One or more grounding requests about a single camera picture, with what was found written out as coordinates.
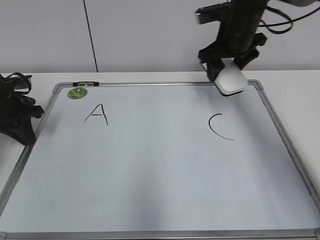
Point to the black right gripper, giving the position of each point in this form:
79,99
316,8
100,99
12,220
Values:
236,38

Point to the aluminium framed whiteboard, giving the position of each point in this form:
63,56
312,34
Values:
159,161

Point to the white whiteboard eraser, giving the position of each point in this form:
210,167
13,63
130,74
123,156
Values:
230,80

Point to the green round magnet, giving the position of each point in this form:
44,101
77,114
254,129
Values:
77,93

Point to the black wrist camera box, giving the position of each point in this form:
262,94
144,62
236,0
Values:
212,13

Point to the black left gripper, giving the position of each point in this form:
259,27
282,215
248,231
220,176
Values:
17,108

